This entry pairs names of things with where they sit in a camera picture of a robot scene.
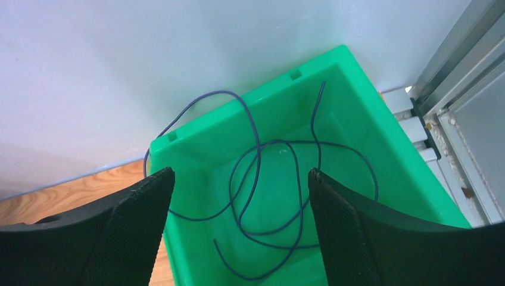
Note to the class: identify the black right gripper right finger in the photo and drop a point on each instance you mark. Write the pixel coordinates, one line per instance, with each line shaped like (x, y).
(364, 242)

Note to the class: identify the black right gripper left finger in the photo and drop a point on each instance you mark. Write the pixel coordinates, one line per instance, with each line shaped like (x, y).
(110, 241)

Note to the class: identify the green plastic bin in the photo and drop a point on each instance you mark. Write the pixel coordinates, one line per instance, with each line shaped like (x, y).
(241, 174)

